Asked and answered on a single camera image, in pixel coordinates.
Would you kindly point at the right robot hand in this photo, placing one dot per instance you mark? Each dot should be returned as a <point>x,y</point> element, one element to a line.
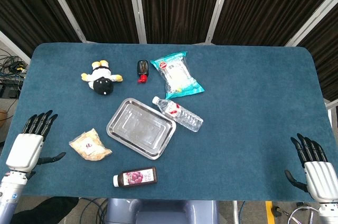
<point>318,179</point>

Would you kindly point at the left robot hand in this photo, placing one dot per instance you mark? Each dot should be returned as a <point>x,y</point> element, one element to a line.
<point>24,150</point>

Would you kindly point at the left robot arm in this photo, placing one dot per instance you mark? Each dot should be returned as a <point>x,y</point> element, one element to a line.
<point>10,195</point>

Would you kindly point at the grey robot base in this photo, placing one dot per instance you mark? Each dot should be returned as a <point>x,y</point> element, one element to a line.
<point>163,212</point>

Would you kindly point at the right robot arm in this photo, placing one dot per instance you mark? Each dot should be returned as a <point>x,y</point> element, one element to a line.
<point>328,213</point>

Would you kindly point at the silver metal tray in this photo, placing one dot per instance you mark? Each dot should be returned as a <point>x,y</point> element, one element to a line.
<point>141,128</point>

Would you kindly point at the teal snack bag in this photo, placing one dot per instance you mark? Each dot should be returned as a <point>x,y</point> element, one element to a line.
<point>177,74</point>

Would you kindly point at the chrome stool base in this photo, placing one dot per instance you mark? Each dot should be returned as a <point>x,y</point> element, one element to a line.
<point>302,214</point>

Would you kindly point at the brown snack bag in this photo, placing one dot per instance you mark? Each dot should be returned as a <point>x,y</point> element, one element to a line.
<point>89,148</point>

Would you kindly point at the blue table cloth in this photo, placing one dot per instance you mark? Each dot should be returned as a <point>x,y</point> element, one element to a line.
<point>237,129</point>

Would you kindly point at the black white plush toy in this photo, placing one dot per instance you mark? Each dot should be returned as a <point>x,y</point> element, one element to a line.
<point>101,80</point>

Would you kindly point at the purple juice bottle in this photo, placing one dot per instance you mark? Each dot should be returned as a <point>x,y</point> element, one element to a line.
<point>136,177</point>

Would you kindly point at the small dark sauce bottle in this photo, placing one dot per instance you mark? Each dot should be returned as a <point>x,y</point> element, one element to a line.
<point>142,69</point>

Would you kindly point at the clear plastic water bottle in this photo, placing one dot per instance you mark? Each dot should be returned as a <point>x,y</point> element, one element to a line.
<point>179,114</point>

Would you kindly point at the dark curtain partition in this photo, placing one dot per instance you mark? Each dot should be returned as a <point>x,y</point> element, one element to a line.
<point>179,4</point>

